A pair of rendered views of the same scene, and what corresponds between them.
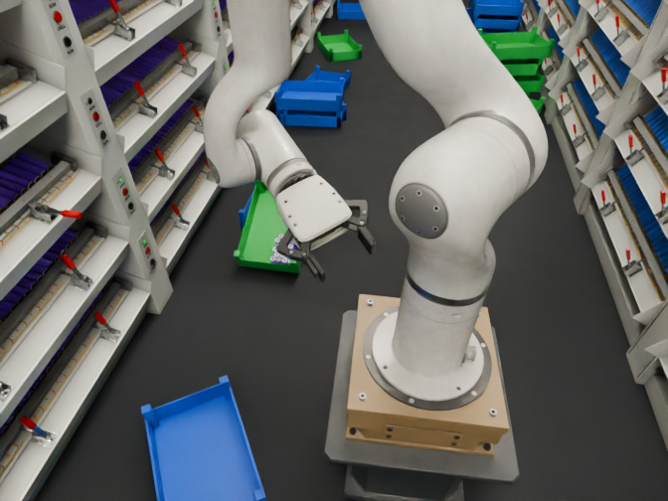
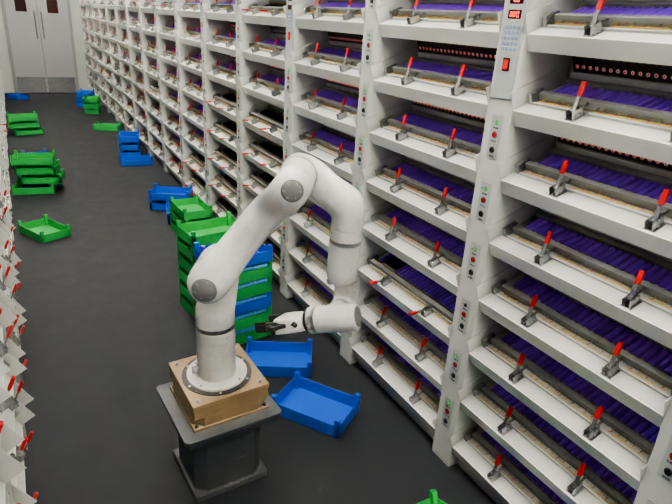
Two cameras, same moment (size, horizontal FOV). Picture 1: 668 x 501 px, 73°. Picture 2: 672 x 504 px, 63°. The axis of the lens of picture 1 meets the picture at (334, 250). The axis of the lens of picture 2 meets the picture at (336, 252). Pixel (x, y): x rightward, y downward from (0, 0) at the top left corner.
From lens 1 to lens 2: 2.04 m
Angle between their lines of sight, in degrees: 104
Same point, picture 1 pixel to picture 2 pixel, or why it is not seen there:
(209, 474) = (309, 408)
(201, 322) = (402, 459)
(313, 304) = not seen: outside the picture
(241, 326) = (375, 471)
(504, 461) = (164, 389)
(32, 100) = (451, 276)
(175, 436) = (340, 410)
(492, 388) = (179, 372)
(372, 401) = not seen: hidden behind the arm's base
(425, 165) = not seen: hidden behind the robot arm
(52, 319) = (405, 344)
